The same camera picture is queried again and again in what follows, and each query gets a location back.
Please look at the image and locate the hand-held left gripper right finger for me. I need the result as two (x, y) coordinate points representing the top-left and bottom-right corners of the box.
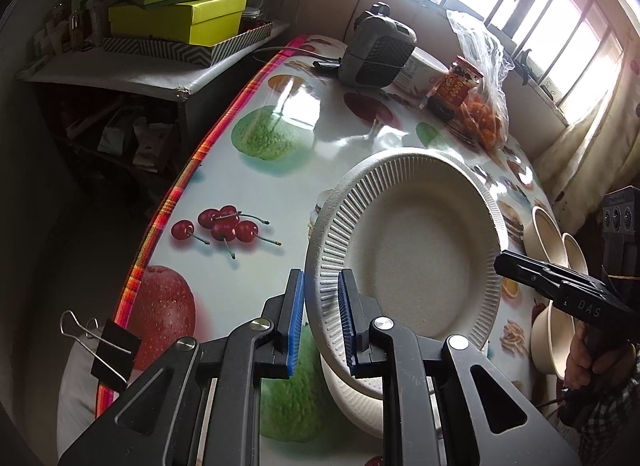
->
(337, 268), (583, 466)

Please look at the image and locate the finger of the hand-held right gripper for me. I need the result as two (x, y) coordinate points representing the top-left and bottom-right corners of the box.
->
(494, 250), (568, 303)

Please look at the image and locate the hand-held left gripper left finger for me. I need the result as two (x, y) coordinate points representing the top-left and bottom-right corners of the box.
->
(57, 268), (306, 466)

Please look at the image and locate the beige paper bowl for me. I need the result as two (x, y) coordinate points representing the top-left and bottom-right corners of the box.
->
(531, 206), (571, 269)
(530, 302), (577, 378)
(561, 232), (589, 275)

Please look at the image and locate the stack of paper plates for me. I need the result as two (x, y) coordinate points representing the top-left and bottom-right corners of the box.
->
(319, 353), (387, 440)

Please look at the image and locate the ribbed white paper plate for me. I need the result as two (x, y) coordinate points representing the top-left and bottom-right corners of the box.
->
(304, 147), (509, 378)

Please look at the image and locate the person's right forearm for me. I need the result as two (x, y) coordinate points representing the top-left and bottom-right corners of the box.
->
(570, 371), (640, 466)

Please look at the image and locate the person's right hand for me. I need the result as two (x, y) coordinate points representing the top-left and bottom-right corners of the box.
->
(565, 323), (639, 391)

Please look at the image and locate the cream patterned curtain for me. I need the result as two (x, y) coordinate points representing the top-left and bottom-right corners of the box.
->
(532, 66), (640, 237)

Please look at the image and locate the fruit print tablecloth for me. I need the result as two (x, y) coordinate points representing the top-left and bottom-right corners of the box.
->
(95, 34), (556, 466)

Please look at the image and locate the clear bag of oranges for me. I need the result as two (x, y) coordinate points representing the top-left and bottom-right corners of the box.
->
(446, 10), (516, 153)

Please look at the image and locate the black binder clip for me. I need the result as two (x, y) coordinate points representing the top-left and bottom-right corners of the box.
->
(60, 311), (142, 393)

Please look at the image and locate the red label jar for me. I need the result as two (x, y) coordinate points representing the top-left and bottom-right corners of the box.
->
(427, 58), (485, 121)

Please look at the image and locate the white paper cup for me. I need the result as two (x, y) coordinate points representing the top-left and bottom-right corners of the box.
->
(392, 50), (448, 98)

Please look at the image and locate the grey portable speaker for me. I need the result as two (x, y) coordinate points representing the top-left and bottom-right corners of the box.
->
(338, 2), (417, 88)

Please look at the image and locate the zigzag patterned tray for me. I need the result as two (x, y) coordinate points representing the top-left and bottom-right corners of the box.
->
(101, 20), (275, 68)

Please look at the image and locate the white side shelf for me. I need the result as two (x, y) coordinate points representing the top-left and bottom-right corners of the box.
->
(15, 20), (291, 102)

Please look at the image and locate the lime green box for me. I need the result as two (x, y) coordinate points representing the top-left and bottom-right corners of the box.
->
(108, 0), (248, 45)

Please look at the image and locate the group of small bottles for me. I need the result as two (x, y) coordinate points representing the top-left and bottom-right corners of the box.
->
(34, 0), (107, 55)

